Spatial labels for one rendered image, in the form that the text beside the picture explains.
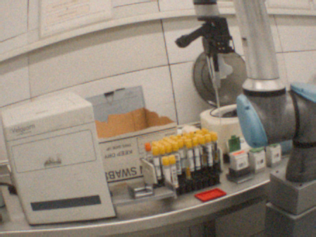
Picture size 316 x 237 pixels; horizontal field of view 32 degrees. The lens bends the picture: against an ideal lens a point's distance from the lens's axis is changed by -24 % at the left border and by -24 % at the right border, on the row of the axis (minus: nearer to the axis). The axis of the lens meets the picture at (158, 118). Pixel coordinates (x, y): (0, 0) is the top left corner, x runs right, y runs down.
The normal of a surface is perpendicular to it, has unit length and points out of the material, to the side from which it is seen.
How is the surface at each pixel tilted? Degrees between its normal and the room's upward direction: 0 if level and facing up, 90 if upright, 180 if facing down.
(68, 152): 90
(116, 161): 86
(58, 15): 92
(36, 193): 90
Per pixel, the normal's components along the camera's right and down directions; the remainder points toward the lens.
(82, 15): 0.36, 0.22
